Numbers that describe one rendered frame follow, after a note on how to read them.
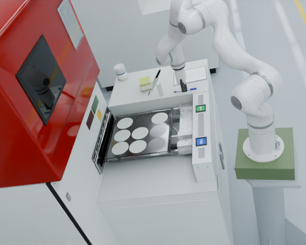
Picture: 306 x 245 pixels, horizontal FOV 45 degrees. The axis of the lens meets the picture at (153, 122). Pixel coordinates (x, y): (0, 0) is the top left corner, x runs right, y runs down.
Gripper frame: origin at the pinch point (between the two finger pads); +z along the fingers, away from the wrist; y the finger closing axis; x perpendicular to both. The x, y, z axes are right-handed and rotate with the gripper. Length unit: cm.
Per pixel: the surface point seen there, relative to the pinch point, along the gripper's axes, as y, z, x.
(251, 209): 18, 99, 28
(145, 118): 11.8, 8.9, -25.1
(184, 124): 20.3, 10.9, -1.4
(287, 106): -87, 98, 70
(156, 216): 64, 34, -20
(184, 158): 40.5, 17.2, -2.4
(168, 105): 3.4, 8.2, -11.1
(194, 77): -11.9, 1.8, 5.8
